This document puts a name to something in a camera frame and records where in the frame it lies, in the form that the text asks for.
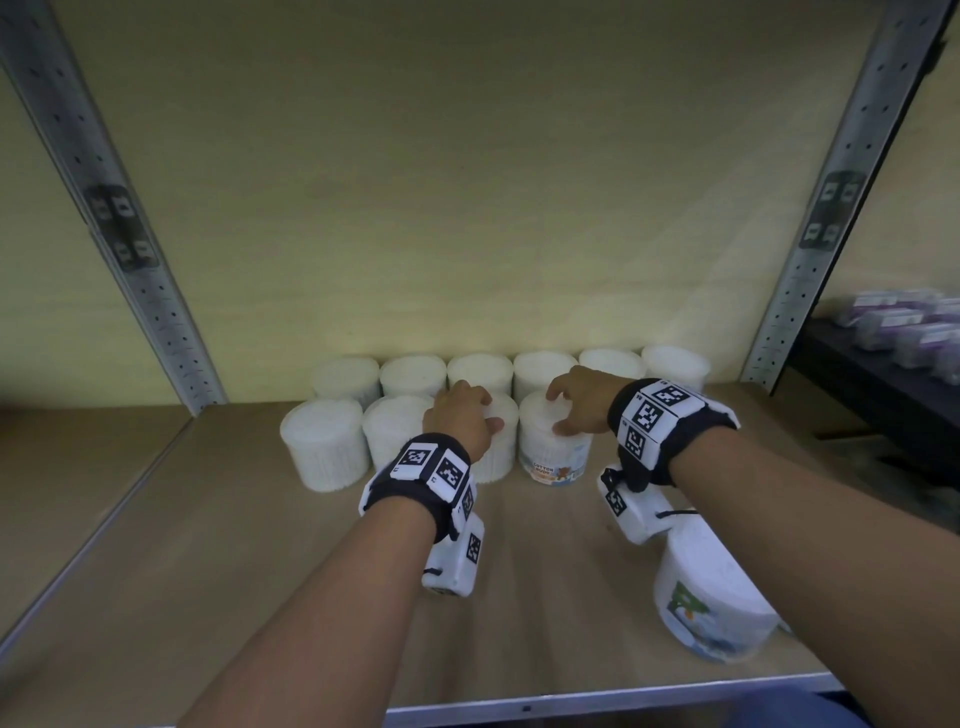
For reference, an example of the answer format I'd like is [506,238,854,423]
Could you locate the person's left hand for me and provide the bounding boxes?
[422,380,505,463]

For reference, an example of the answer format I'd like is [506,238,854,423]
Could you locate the person's right hand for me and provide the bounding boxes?
[545,365,639,439]

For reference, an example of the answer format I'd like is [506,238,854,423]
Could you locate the group of white cotton-swab tubs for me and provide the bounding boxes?
[279,344,712,495]

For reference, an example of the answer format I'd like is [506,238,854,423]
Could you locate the grey metal shelf wooden boards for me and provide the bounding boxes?
[0,0,960,728]

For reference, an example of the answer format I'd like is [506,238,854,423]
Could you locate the person's right forearm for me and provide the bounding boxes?
[668,427,960,728]

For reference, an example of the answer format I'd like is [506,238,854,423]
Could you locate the person's left forearm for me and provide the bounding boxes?
[176,494,440,728]

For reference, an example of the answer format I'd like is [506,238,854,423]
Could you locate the person's right leg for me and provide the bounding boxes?
[734,686,871,728]

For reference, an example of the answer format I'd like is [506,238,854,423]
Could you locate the black left wristband with markers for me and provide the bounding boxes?
[358,432,478,543]

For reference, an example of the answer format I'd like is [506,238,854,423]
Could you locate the black wristband with markers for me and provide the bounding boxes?
[607,377,742,493]
[358,432,478,543]

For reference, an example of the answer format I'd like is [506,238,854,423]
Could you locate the black right wristband with markers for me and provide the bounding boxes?
[607,377,742,493]

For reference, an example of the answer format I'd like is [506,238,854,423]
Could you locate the black marker tag plate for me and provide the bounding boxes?
[86,183,159,273]
[798,170,868,251]

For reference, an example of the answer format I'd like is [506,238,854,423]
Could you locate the pile of small plastic packets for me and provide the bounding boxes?
[832,288,960,384]

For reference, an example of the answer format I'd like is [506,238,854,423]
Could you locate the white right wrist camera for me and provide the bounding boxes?
[597,464,699,547]

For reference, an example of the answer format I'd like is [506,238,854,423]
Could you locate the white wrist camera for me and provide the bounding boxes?
[419,511,487,599]
[597,464,699,547]

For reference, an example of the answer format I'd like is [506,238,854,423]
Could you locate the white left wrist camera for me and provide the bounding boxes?
[419,511,487,599]

